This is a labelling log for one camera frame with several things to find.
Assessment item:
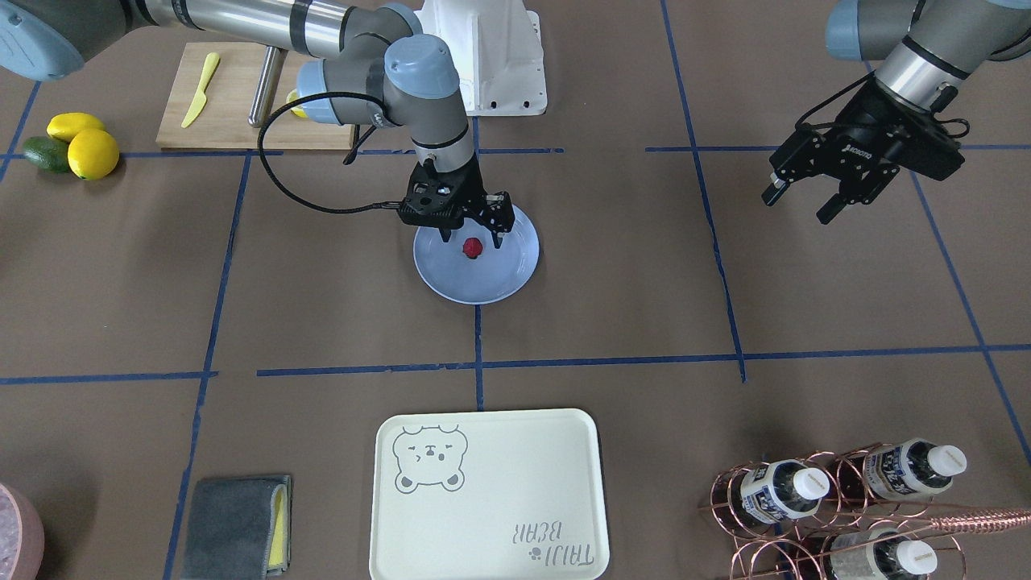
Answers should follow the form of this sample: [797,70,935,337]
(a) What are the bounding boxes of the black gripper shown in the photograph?
[408,159,516,250]
[762,78,912,225]

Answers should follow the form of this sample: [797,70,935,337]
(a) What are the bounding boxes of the red strawberry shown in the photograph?
[461,236,485,260]

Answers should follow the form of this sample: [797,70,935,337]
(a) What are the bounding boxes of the blue plate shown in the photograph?
[413,206,540,305]

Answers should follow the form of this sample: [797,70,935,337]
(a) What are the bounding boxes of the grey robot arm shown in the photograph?
[762,1,1029,224]
[2,1,516,247]

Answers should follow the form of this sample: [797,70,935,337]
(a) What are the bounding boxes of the cream bear tray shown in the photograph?
[369,408,611,579]

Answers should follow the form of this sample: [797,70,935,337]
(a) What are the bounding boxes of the steel cylinder muddler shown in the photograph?
[247,45,287,129]

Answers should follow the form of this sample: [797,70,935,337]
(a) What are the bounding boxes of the wooden cutting board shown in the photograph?
[157,43,358,151]

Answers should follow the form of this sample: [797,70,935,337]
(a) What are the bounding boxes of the tea bottle white cap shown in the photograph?
[861,438,968,502]
[739,460,831,524]
[830,539,938,580]

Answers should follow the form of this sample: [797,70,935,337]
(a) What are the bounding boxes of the yellow plastic knife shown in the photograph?
[180,52,221,129]

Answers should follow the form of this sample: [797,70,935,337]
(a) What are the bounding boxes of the grey yellow folded cloth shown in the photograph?
[180,474,293,579]

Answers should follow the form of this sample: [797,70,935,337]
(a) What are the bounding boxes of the round yellow lemon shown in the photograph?
[68,128,121,180]

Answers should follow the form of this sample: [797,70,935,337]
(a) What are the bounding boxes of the yellow lemon elongated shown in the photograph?
[47,111,106,143]

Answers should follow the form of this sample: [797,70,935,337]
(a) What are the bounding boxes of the green avocado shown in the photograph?
[23,135,71,175]

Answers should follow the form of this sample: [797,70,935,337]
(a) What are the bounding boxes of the pink ice bowl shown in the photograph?
[1,483,45,579]

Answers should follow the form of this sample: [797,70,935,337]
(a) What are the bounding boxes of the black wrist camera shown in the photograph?
[882,111,966,181]
[397,179,465,229]

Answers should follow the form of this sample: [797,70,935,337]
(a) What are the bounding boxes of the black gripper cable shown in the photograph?
[793,71,971,142]
[257,91,415,215]

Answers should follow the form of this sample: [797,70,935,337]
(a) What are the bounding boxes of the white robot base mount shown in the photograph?
[415,1,548,118]

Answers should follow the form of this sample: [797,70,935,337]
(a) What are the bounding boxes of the copper wire bottle rack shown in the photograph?
[697,462,1029,579]

